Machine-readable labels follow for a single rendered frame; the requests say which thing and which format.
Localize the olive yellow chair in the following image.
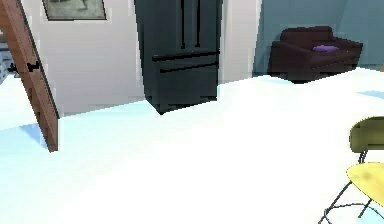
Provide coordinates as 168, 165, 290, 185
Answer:
317, 116, 384, 224

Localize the dark grey fridge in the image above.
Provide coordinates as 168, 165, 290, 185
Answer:
133, 0, 224, 116

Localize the dark brown sofa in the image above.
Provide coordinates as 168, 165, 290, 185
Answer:
267, 25, 364, 84

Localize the purple cushion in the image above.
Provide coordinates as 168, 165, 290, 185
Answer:
312, 44, 340, 54

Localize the brown wooden room door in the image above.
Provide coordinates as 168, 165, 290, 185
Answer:
0, 0, 61, 154

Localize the black fridge handle bar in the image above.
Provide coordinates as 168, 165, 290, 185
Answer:
180, 0, 186, 50
195, 0, 202, 48

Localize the framed wall picture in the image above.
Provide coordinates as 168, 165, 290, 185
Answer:
41, 0, 108, 22

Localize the black door handle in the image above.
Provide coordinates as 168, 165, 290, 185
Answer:
26, 61, 41, 73

